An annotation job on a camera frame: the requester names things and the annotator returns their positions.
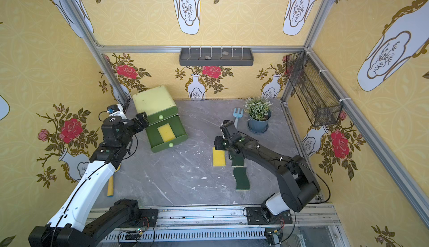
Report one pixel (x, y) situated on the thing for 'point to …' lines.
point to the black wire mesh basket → (320, 103)
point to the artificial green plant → (258, 109)
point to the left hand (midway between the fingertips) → (139, 115)
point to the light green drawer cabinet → (153, 100)
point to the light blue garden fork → (237, 114)
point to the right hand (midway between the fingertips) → (217, 144)
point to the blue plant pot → (258, 127)
